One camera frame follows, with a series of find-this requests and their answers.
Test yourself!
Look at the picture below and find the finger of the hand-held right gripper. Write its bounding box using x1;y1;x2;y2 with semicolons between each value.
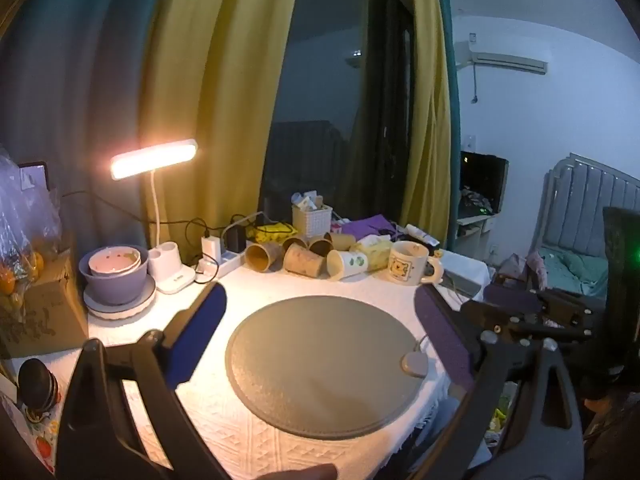
484;284;608;330
460;300;593;348

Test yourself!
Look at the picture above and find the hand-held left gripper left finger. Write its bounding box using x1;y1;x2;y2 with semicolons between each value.
54;281;236;480

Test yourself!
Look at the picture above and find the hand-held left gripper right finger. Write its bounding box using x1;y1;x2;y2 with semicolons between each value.
414;285;586;480

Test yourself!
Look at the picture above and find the white paper cup green print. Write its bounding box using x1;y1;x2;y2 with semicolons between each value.
326;250;368;281

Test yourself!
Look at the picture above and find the pink clothing pile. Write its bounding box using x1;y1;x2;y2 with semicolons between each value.
495;252;547;291

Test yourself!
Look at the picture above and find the grey flat case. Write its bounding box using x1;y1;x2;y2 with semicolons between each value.
440;267;483;298

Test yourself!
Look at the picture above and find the green bedding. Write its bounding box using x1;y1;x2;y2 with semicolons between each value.
542;250;611;297

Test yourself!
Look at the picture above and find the white scalloped plate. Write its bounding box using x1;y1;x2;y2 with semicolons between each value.
82;275;157;320

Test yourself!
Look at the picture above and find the white side desk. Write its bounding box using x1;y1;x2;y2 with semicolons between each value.
456;210;495;261

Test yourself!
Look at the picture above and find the cream mug with bear print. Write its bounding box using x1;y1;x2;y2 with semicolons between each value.
387;241;444;287

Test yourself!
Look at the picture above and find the white power strip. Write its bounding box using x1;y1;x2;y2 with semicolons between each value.
194;250;248;277

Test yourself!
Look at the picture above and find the grey padded headboard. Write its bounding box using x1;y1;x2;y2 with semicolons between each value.
532;152;640;261

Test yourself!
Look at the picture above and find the purple grey bowl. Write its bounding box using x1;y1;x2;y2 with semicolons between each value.
78;245;150;306

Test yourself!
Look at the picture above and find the white tube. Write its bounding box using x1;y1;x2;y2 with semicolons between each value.
404;224;441;247

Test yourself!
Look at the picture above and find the white textured tablecloth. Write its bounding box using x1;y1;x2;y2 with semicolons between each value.
10;250;493;480

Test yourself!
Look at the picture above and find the yellow tissue pack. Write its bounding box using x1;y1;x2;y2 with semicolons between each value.
349;237;393;271

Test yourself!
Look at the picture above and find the pale pink bowl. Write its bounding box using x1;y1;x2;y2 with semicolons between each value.
89;246;142;277

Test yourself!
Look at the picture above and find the black monitor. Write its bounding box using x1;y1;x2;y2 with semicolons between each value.
460;151;509;216

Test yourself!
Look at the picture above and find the yellow packet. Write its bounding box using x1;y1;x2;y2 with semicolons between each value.
252;222;298;242

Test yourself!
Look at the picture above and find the round grey mat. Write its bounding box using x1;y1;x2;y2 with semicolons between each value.
225;295;435;442

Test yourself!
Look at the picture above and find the purple cloth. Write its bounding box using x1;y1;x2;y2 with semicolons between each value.
340;215;401;242

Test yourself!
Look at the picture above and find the cardboard box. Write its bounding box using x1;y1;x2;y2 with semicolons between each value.
0;247;90;358

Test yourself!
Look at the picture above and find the white woven basket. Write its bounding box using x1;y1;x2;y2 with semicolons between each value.
292;190;333;237

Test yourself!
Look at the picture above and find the black round object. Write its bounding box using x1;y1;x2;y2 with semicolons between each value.
17;358;62;411

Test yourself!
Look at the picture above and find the white desk lamp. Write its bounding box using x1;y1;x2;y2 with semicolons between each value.
110;138;199;296

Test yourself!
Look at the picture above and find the fruit print cloth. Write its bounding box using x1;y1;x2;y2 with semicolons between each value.
20;405;63;477

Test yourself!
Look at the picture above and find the narrow yellow curtain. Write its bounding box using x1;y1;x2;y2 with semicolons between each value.
400;0;458;251

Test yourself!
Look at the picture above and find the clear plastic bag of oranges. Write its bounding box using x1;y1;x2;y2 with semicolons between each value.
0;145;63;311

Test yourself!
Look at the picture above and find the narrow teal curtain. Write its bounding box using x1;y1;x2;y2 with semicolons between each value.
432;0;462;253

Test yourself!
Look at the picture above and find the dark framed tablet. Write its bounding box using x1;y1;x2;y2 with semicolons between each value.
17;161;51;193

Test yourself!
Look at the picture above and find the white air conditioner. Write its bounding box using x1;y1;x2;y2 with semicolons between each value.
470;49;548;76

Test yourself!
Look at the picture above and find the wide yellow curtain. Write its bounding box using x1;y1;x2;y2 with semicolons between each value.
137;0;306;266

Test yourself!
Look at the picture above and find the dark glass window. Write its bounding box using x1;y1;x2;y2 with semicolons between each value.
260;0;416;226

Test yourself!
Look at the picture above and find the wide teal curtain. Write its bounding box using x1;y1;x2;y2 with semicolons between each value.
0;0;181;261

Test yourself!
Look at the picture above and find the grey mat controller with cable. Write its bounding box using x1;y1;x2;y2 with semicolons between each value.
401;335;431;379

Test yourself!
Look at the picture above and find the black cable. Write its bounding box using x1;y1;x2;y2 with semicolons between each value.
60;190;221;281

